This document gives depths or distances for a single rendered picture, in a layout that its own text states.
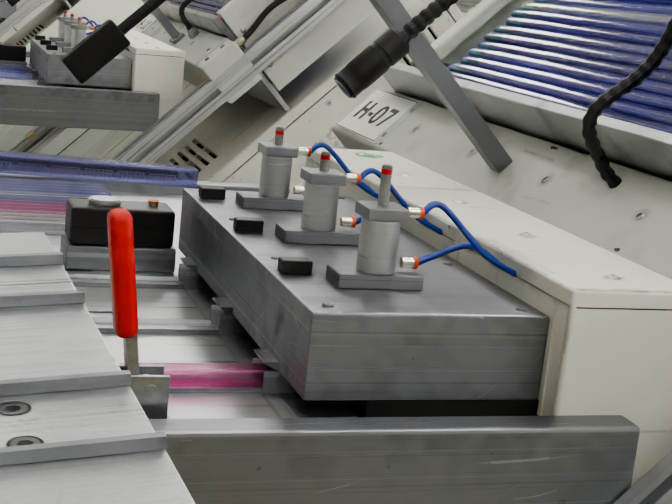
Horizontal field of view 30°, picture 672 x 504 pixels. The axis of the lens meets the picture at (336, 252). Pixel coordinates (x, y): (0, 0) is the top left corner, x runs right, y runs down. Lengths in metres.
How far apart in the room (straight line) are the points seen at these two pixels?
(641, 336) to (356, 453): 0.17
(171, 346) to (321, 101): 1.37
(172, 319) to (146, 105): 1.24
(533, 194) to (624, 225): 0.12
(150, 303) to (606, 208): 0.31
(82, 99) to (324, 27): 0.41
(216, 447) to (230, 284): 0.22
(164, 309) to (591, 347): 0.30
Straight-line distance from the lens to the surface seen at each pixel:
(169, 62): 2.05
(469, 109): 0.97
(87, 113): 2.02
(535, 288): 0.70
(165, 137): 2.01
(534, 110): 0.97
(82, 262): 0.92
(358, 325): 0.64
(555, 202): 0.90
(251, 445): 0.60
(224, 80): 2.01
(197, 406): 0.66
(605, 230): 0.84
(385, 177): 0.69
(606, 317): 0.67
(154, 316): 0.82
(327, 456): 0.61
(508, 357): 0.68
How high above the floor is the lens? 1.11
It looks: 5 degrees up
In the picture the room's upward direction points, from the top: 49 degrees clockwise
